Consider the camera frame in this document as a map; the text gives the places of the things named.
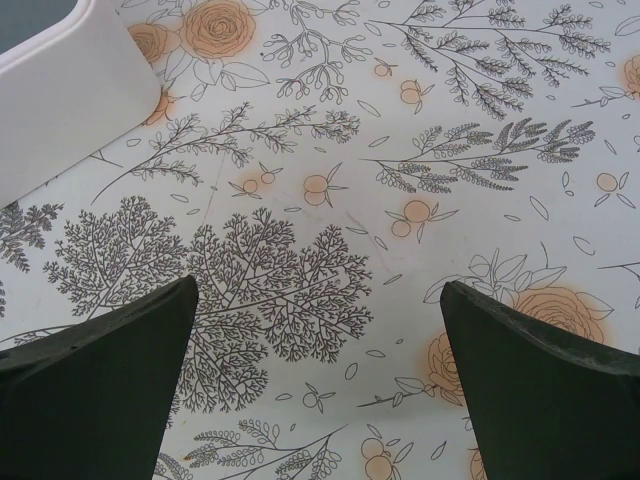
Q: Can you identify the floral patterned table cloth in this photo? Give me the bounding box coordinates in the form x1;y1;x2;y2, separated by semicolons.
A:
0;0;640;480

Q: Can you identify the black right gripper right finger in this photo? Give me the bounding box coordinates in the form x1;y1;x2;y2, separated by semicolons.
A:
439;279;640;480

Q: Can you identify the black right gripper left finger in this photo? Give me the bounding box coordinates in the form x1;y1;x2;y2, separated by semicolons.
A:
0;274;200;480

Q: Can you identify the white plastic bin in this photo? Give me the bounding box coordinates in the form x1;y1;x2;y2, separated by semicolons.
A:
0;0;163;202

